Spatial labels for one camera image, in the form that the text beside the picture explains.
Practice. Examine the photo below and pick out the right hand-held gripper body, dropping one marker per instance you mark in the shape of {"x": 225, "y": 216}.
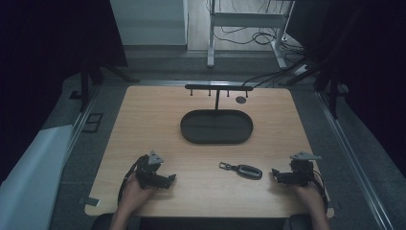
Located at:
{"x": 301, "y": 171}

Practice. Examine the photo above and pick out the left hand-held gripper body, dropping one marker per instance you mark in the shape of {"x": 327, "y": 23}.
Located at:
{"x": 147, "y": 169}

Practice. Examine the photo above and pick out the person's right hand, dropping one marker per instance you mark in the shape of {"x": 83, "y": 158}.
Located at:
{"x": 308, "y": 196}

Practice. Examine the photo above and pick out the person's left hand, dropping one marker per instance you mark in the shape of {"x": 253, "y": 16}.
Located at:
{"x": 137, "y": 195}

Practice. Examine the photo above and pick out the black car key fob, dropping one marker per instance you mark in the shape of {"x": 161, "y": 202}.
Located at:
{"x": 247, "y": 171}

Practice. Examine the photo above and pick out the person's right leg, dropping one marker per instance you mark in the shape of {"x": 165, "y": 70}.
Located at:
{"x": 300, "y": 222}

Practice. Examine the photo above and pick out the person's leg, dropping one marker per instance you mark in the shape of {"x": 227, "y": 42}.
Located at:
{"x": 102, "y": 222}
{"x": 300, "y": 222}

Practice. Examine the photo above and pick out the grey tape piece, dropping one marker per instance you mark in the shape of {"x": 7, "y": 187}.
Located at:
{"x": 90, "y": 201}

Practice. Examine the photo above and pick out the black key rack with tray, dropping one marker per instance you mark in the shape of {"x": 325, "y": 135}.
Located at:
{"x": 217, "y": 127}

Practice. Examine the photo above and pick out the person's left leg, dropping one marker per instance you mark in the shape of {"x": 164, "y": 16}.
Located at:
{"x": 102, "y": 222}

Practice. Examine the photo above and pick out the dark round table grommet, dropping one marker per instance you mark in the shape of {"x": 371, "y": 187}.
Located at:
{"x": 241, "y": 99}

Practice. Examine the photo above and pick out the black tripod stand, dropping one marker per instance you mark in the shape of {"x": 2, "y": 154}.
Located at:
{"x": 332, "y": 83}
{"x": 87, "y": 80}

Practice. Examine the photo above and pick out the white power strip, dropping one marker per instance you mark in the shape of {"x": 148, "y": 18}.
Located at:
{"x": 300, "y": 69}

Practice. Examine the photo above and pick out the white sheet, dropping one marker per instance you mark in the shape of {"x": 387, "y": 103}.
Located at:
{"x": 32, "y": 179}

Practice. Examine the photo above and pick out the white cabinet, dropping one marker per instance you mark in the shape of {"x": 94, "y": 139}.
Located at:
{"x": 150, "y": 22}

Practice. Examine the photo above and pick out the aluminium rail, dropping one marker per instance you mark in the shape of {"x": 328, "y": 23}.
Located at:
{"x": 81, "y": 121}
{"x": 354, "y": 153}

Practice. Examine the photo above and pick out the white desk frame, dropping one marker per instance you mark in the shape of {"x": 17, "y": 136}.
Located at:
{"x": 245, "y": 19}

